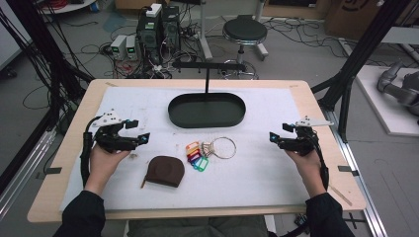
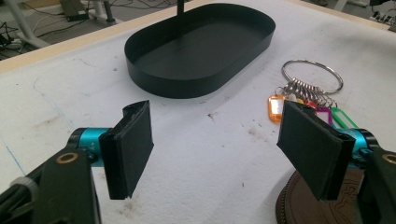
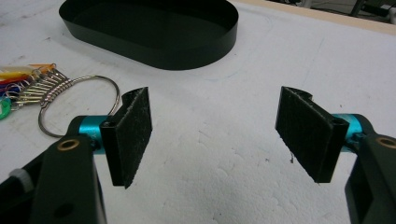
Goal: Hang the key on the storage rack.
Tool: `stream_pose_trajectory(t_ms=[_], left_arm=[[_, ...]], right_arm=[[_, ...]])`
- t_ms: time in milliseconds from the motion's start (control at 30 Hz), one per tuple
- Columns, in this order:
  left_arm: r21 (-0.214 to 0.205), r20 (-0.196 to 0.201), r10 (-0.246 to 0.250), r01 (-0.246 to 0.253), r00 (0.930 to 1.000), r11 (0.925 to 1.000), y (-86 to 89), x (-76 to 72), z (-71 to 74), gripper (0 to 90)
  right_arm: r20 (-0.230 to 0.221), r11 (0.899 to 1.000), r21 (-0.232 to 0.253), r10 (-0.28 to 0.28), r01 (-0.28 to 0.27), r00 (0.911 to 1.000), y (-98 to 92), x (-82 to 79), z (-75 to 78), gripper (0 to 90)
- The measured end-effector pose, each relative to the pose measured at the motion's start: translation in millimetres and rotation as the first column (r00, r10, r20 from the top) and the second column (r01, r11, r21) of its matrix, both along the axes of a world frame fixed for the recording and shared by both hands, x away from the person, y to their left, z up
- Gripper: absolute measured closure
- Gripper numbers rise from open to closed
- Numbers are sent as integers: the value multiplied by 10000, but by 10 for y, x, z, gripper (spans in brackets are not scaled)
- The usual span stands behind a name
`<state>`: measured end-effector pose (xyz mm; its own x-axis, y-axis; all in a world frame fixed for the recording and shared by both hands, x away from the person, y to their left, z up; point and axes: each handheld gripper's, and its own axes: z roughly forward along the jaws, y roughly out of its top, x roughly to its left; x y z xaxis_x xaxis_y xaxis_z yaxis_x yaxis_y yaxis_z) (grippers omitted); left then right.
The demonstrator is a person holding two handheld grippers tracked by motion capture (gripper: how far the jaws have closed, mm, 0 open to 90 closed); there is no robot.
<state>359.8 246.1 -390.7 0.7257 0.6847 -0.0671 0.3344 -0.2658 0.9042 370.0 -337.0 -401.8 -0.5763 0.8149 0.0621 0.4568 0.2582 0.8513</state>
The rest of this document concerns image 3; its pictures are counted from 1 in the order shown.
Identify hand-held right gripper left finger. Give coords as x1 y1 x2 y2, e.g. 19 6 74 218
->
78 86 154 189

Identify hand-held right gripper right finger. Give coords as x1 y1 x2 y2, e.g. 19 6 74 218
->
275 86 364 185

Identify metal key ring coloured tags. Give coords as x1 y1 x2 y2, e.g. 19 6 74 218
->
0 63 121 139

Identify black oval tray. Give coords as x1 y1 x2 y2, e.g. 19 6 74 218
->
58 0 240 71

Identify dark metal stand base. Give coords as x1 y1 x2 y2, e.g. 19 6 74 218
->
349 0 396 19

